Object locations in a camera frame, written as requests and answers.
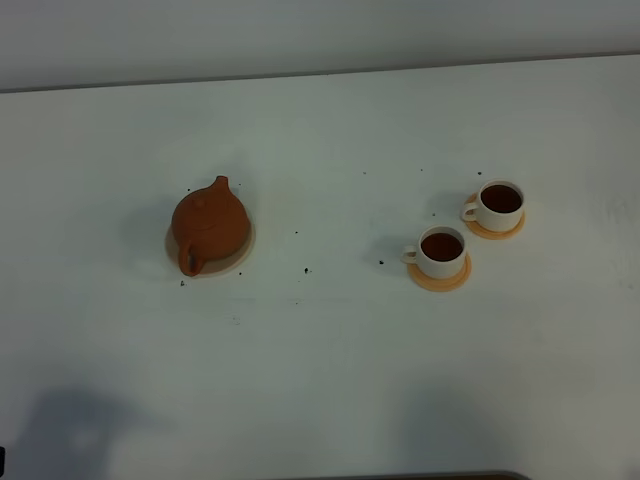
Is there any brown clay teapot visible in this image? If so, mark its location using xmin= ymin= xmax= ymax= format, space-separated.
xmin=171 ymin=175 xmax=251 ymax=277

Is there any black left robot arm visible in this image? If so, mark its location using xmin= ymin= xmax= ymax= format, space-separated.
xmin=0 ymin=447 xmax=6 ymax=477

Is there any beige round teapot coaster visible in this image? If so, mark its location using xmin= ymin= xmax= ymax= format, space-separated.
xmin=164 ymin=225 xmax=256 ymax=278

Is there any near white teacup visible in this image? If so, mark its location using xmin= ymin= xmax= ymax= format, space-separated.
xmin=401 ymin=225 xmax=467 ymax=280

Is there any white teacup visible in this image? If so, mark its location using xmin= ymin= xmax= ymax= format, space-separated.
xmin=401 ymin=225 xmax=467 ymax=280
xmin=472 ymin=180 xmax=524 ymax=231

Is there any near orange saucer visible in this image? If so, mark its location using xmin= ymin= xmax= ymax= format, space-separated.
xmin=406 ymin=253 xmax=472 ymax=293

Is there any orange saucer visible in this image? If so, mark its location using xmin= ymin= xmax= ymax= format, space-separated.
xmin=461 ymin=193 xmax=526 ymax=240
xmin=406 ymin=253 xmax=472 ymax=293

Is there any far orange saucer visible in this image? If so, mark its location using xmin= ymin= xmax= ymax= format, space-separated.
xmin=461 ymin=193 xmax=526 ymax=240

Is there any far white teacup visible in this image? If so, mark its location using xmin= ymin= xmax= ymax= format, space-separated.
xmin=472 ymin=180 xmax=524 ymax=231

